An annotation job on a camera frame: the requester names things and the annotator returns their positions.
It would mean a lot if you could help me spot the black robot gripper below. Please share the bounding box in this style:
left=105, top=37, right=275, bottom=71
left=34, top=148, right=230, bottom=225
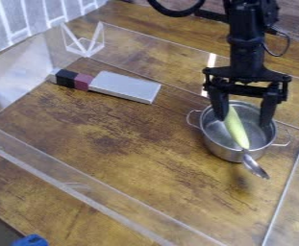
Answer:
left=204, top=37, right=292, bottom=127

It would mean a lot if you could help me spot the yellow handled metal spoon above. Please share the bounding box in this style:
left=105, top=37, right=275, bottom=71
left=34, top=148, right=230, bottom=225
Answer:
left=224, top=106, right=271, bottom=180

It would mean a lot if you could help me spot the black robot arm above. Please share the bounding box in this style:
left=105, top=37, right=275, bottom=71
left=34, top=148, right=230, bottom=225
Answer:
left=204, top=0, right=292, bottom=128

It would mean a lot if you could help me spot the silver metal pot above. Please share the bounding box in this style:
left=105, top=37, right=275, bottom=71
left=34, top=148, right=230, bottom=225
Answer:
left=186, top=100, right=292, bottom=162

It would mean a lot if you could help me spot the grey block with coloured end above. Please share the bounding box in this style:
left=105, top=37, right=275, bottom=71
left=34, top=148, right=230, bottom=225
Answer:
left=49, top=68, right=161, bottom=105

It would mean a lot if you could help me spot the clear acrylic triangle stand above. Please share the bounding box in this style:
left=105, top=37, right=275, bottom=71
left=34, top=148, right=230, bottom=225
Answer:
left=61, top=22, right=106, bottom=58

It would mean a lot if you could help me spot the blue object at corner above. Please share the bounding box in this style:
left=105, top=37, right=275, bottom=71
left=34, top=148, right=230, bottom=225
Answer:
left=13, top=234, right=50, bottom=246

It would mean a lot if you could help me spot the black wall strip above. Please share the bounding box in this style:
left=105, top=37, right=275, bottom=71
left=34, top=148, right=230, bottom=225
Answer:
left=194, top=9, right=229, bottom=23

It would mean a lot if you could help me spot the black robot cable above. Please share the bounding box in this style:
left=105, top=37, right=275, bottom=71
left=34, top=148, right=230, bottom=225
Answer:
left=146, top=0, right=209, bottom=18

